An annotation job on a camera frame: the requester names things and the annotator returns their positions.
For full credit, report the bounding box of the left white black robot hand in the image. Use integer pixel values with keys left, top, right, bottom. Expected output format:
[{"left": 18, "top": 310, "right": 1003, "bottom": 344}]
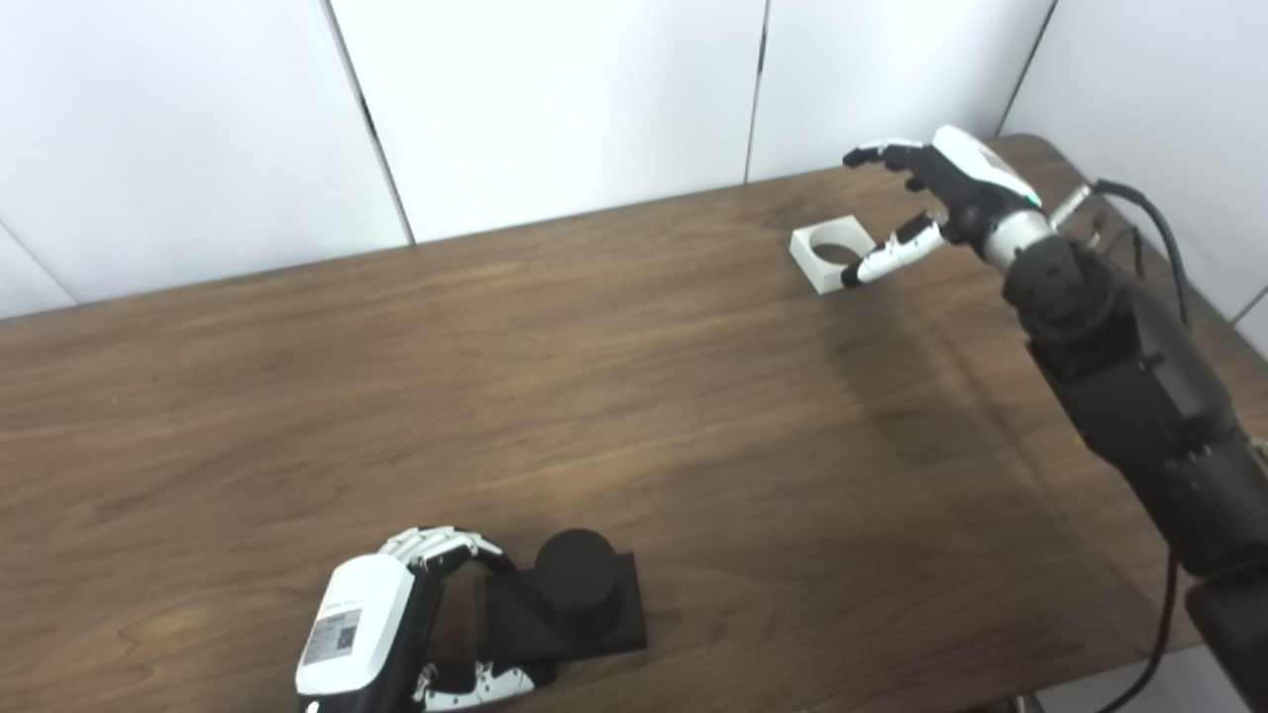
[{"left": 295, "top": 527, "right": 556, "bottom": 713}]

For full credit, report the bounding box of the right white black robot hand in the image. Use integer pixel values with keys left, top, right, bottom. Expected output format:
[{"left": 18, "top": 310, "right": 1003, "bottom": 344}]
[{"left": 842, "top": 125, "right": 1053, "bottom": 290}]

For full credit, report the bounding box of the white square piece with hole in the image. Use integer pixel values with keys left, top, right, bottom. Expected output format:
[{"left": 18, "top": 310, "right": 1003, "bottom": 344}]
[{"left": 790, "top": 214, "right": 879, "bottom": 296}]

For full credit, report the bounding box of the black peg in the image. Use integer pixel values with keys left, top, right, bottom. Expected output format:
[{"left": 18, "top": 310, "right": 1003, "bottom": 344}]
[{"left": 475, "top": 529, "right": 649, "bottom": 664}]

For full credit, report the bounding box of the right thin black wire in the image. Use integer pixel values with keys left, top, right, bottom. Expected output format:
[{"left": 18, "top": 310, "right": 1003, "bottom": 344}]
[{"left": 1088, "top": 220, "right": 1145, "bottom": 280}]

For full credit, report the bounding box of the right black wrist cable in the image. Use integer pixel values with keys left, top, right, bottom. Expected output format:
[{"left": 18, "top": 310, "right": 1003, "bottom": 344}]
[{"left": 1052, "top": 178, "right": 1193, "bottom": 713}]

